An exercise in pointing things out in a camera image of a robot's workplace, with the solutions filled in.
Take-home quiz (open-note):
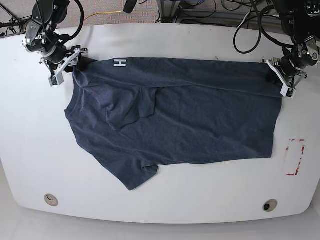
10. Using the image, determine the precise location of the left table cable grommet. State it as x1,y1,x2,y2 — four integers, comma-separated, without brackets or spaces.
44,193,59,207

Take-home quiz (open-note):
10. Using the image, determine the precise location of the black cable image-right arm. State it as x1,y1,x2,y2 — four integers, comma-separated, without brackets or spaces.
233,0,295,55

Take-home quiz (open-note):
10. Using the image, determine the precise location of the red tape rectangle marking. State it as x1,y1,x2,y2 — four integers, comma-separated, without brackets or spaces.
283,139,306,176

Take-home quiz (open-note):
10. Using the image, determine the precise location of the yellow cable on floor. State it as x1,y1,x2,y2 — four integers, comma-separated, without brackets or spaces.
83,10,124,23

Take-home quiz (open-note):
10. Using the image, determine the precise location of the black tripod stand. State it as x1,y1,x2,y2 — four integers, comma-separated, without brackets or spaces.
0,4,32,39

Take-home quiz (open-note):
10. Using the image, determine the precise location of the right table cable grommet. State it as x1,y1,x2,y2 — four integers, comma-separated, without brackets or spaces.
262,199,278,212

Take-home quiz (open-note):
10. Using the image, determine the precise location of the dark blue T-shirt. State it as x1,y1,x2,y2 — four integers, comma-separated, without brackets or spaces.
65,57,282,191

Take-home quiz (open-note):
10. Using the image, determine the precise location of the aluminium frame base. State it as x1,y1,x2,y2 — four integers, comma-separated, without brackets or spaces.
156,0,183,24

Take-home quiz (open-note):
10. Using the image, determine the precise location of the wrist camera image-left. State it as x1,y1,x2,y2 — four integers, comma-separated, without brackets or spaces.
48,74,64,87

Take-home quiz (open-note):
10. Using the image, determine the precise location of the white cable on floor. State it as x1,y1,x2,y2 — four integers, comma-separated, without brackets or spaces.
237,10,252,29

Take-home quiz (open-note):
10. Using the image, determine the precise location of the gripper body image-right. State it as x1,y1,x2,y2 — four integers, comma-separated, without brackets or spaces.
280,56,304,79

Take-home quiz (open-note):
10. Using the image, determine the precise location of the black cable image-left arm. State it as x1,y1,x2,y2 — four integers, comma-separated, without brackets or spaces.
32,0,85,55

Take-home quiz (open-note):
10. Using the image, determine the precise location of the table cable grommet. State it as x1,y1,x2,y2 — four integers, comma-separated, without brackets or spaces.
262,199,278,212
44,193,59,207

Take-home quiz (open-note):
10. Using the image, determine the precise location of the black cylinder on floor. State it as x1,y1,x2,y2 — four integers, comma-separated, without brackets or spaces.
123,0,138,14

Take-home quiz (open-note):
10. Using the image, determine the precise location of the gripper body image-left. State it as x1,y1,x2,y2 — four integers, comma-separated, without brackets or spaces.
43,47,68,69

